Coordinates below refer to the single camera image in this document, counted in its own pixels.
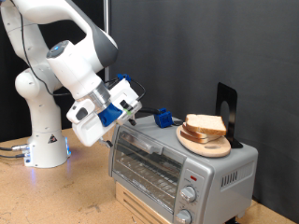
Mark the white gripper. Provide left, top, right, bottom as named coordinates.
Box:
left=65, top=77, right=143, bottom=149

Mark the glass oven door with handle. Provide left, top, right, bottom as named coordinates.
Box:
left=109, top=124, right=188, bottom=216

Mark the white bread slice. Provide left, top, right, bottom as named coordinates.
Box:
left=185, top=113, right=228, bottom=137

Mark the silver toaster oven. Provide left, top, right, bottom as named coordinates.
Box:
left=108, top=114, right=259, bottom=224

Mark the silver oven knob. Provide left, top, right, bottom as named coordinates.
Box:
left=179, top=186, right=197, bottom=203
left=175, top=209, right=192, bottom=224

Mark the round wooden plate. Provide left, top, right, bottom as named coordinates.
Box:
left=176, top=124, right=232, bottom=159

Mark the vertical metal pole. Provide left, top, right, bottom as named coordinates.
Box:
left=103, top=0, right=110, bottom=83

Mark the black metal bookend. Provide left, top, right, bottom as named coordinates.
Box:
left=214, top=81, right=244, bottom=149

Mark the blue cable clip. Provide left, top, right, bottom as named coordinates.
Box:
left=117, top=73, right=133, bottom=83

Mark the wire oven rack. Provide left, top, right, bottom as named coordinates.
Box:
left=120, top=153, right=182, bottom=202

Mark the black base cable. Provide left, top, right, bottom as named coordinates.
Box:
left=0, top=152, right=31, bottom=160
left=0, top=143, right=31, bottom=152

